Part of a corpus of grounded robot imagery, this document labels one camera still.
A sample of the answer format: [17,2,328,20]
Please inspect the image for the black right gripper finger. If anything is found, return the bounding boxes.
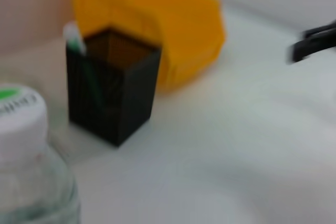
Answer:
[301,20,336,39]
[286,35,336,65]

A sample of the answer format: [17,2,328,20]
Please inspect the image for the green pen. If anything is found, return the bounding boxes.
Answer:
[62,22,103,109]

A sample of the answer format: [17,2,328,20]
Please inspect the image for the clear green-label water bottle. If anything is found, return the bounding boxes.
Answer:
[0,83,81,224]

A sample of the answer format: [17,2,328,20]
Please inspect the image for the black mesh pen holder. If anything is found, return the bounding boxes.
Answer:
[65,27,162,147]

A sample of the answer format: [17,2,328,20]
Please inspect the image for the yellow plastic bin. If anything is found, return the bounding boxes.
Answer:
[65,0,228,93]

